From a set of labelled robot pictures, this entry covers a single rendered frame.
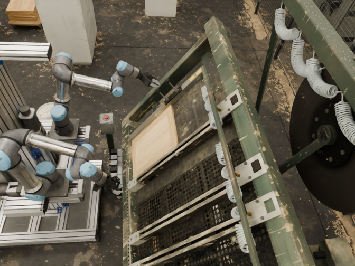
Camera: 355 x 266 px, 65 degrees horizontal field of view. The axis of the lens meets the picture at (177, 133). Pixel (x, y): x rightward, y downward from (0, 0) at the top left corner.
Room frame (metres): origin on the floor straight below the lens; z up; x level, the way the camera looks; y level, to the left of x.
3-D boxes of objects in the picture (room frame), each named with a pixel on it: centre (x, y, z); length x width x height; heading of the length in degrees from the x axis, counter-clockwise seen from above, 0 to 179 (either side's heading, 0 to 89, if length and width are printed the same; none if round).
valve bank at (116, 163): (1.16, 0.50, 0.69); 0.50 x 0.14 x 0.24; 14
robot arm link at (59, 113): (1.32, 0.94, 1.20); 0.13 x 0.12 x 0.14; 12
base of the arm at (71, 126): (1.31, 0.94, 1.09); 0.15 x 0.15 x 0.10
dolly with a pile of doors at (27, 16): (4.19, 2.86, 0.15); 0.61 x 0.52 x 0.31; 12
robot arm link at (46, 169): (0.82, 0.84, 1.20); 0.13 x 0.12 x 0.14; 178
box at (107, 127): (1.57, 0.67, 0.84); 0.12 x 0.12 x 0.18; 14
